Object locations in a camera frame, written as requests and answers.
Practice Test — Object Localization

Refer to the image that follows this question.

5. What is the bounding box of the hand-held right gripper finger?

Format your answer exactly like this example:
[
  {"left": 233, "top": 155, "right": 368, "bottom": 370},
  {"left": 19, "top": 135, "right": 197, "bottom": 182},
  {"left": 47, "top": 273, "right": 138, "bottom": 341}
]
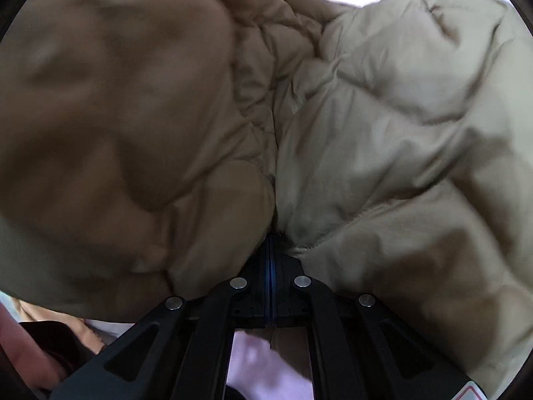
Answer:
[
  {"left": 50, "top": 233, "right": 271, "bottom": 400},
  {"left": 270, "top": 233, "right": 484, "bottom": 400}
]

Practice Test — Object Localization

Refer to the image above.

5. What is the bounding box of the olive quilted jacket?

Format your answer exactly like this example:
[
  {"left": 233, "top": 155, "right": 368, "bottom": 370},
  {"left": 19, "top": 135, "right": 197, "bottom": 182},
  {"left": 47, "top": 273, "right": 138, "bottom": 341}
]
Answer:
[{"left": 0, "top": 0, "right": 533, "bottom": 400}]

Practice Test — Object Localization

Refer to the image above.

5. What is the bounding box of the pink bed sheet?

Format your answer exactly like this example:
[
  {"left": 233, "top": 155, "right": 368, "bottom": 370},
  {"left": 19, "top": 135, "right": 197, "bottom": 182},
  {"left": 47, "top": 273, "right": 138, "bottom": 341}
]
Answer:
[{"left": 85, "top": 0, "right": 479, "bottom": 400}]

